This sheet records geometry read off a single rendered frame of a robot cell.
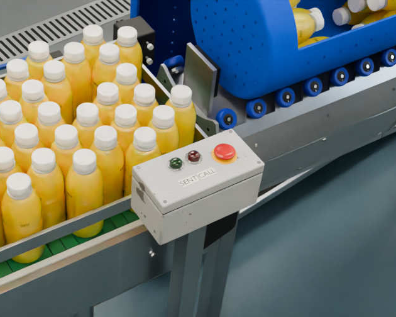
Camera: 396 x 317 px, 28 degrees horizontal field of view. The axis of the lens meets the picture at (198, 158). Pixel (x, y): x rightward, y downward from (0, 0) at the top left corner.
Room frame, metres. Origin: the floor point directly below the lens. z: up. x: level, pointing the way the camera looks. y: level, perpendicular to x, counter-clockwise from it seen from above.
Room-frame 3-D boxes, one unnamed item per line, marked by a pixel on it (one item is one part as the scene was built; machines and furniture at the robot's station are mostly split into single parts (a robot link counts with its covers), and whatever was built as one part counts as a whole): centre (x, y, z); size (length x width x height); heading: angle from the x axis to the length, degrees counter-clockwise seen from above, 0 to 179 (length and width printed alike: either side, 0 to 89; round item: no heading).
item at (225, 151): (0.94, -0.04, 1.11); 0.04 x 0.04 x 0.01
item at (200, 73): (1.27, 0.01, 0.99); 0.10 x 0.02 x 0.12; 38
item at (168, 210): (0.91, 0.00, 1.05); 0.20 x 0.10 x 0.10; 128
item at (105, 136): (0.98, 0.16, 1.07); 0.04 x 0.04 x 0.02
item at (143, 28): (1.40, 0.17, 0.95); 0.10 x 0.07 x 0.10; 38
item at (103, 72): (1.21, 0.20, 0.98); 0.07 x 0.07 x 0.16
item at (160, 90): (1.22, 0.08, 0.96); 0.40 x 0.01 x 0.03; 38
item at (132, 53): (1.28, 0.17, 0.98); 0.07 x 0.07 x 0.16
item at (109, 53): (1.21, 0.20, 1.07); 0.04 x 0.04 x 0.02
